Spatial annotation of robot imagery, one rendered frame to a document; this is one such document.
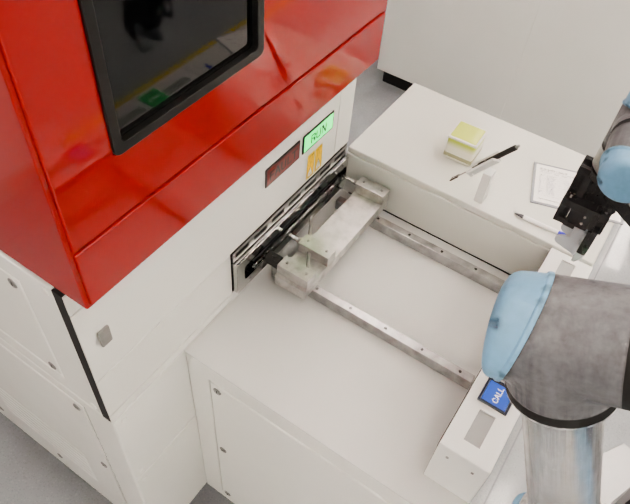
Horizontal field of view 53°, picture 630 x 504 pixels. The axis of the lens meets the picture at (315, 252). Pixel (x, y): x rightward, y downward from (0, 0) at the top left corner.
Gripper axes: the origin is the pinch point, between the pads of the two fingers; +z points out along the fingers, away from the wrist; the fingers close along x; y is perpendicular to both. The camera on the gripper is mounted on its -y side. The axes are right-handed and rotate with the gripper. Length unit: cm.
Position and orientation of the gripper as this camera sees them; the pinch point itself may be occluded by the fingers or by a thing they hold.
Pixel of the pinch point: (579, 257)
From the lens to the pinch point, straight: 126.8
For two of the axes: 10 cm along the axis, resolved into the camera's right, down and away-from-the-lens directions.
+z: -0.7, 6.5, 7.6
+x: -5.6, 6.1, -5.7
